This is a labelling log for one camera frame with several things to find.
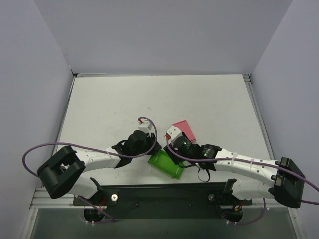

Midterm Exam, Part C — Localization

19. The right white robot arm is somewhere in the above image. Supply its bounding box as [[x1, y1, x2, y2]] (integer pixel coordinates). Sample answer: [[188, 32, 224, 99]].
[[166, 135, 305, 208]]

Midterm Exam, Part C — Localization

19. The green paper box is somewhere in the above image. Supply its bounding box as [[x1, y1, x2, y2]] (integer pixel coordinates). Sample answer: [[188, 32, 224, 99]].
[[148, 150, 184, 180]]

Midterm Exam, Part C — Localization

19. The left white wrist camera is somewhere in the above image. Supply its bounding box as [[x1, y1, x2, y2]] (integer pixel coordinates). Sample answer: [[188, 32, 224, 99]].
[[137, 118, 154, 137]]

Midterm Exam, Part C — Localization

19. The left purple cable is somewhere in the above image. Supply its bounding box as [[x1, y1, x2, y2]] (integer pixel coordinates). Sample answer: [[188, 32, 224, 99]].
[[22, 116, 158, 178]]

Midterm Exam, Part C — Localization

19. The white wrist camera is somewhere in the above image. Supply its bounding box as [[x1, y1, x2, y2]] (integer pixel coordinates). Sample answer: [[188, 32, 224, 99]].
[[137, 118, 154, 137], [165, 125, 183, 143]]

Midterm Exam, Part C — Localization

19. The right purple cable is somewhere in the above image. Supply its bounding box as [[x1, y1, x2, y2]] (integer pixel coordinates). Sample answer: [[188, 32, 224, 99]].
[[165, 135, 319, 203]]

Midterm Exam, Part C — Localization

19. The pink paper box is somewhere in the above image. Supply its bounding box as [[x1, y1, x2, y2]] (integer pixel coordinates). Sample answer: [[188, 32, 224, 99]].
[[173, 120, 196, 143]]

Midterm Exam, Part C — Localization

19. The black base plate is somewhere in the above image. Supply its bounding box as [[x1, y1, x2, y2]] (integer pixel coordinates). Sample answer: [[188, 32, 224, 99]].
[[72, 181, 257, 224]]

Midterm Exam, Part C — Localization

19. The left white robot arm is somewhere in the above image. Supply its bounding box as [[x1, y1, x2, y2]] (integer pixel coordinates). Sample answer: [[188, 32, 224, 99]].
[[37, 130, 162, 205]]

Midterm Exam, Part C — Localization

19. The purple cable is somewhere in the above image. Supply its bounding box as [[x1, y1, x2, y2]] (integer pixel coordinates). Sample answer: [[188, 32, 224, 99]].
[[22, 116, 158, 178], [165, 135, 319, 203]]

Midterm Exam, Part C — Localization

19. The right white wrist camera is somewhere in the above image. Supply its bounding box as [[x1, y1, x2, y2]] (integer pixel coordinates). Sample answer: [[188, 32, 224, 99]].
[[165, 125, 183, 143]]

